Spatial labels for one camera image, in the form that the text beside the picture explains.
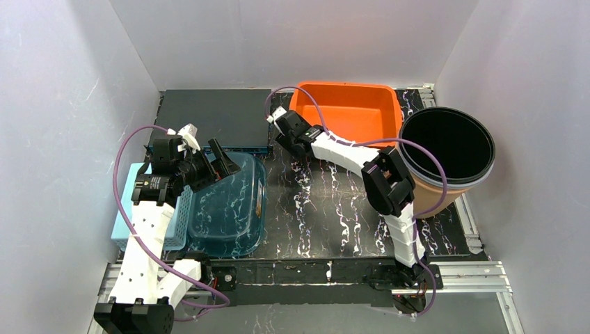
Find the dark teal transparent container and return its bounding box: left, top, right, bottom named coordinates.
left=186, top=152, right=267, bottom=258

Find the light blue perforated basket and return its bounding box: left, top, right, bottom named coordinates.
left=111, top=163, right=193, bottom=251

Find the orange plastic tray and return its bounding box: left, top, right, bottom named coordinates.
left=289, top=81, right=403, bottom=142

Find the tan bucket with black liner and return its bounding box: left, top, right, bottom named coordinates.
left=397, top=107, right=496, bottom=218

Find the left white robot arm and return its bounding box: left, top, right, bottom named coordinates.
left=93, top=134, right=240, bottom=333

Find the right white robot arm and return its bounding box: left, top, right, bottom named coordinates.
left=266, top=107, right=424, bottom=268

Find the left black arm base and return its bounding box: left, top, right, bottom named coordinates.
left=179, top=252, right=237, bottom=318

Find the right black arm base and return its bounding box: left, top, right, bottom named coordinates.
left=362, top=255, right=444, bottom=316

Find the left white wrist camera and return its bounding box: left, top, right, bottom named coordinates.
left=166, top=123, right=201, bottom=153

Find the dark blue network switch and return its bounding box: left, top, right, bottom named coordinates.
left=155, top=89, right=272, bottom=154

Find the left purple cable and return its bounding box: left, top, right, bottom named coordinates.
left=113, top=124, right=230, bottom=323

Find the aluminium frame rail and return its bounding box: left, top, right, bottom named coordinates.
left=85, top=85, right=527, bottom=334

